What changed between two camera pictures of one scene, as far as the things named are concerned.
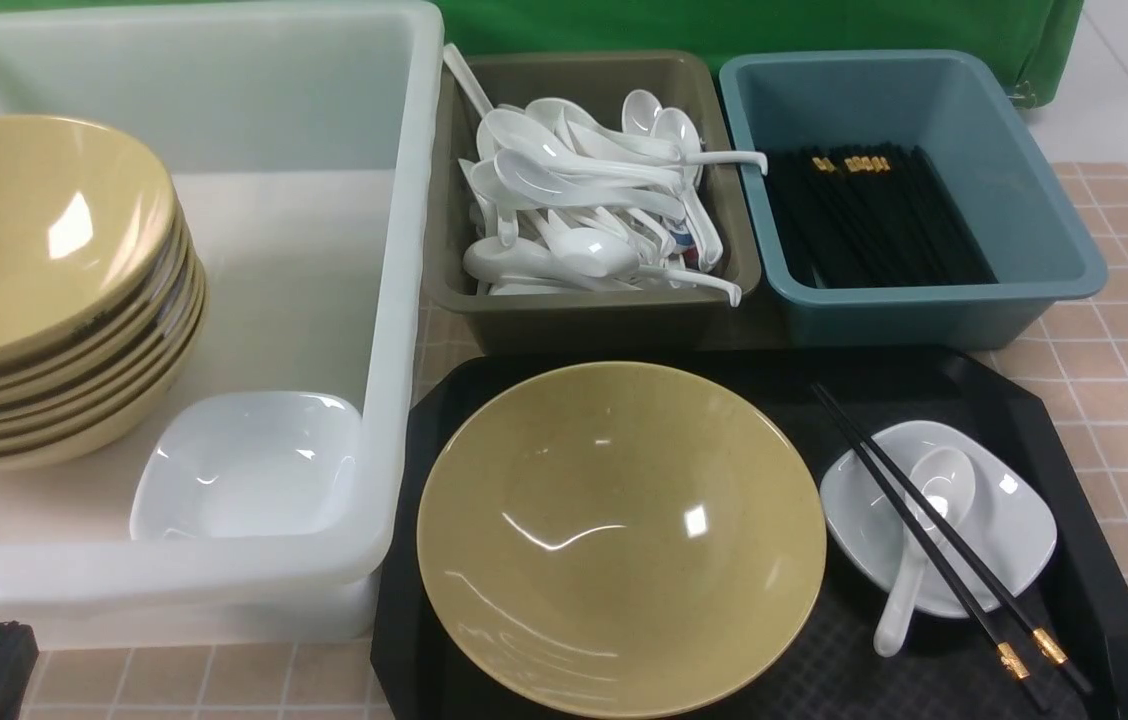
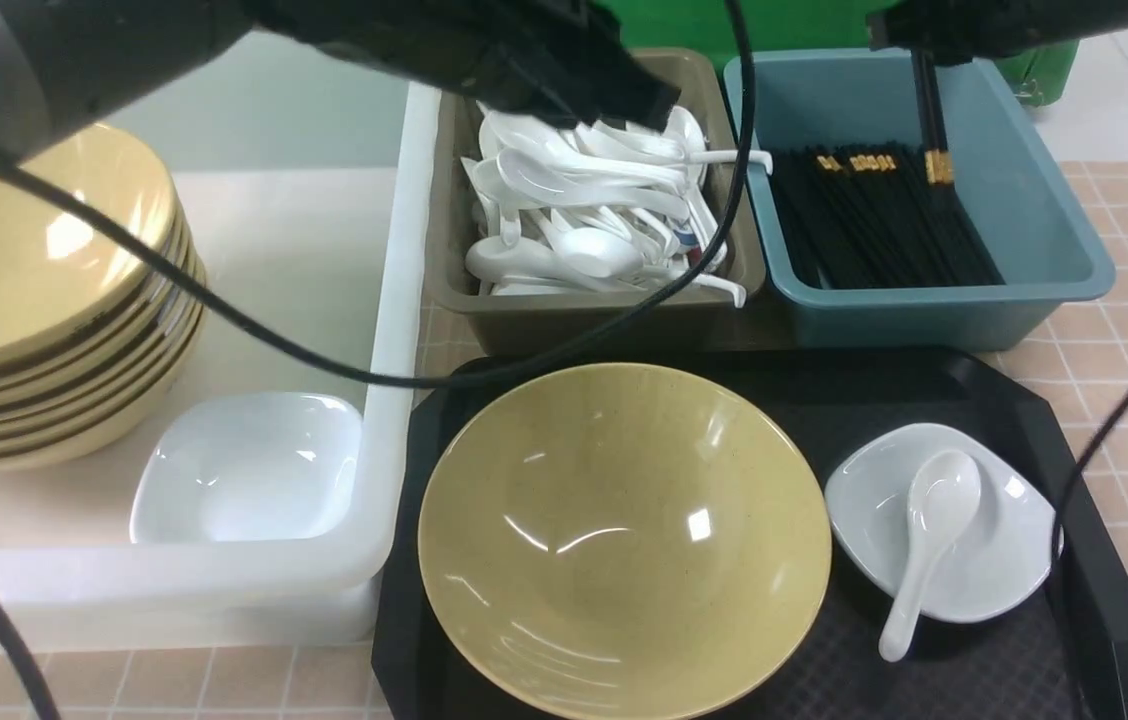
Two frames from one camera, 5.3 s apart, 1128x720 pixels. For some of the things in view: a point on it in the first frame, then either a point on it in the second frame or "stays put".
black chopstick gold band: (967, 596) to (939, 166)
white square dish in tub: (247, 464) stays put
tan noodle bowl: (621, 539) stays put
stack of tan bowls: (65, 301) stays put
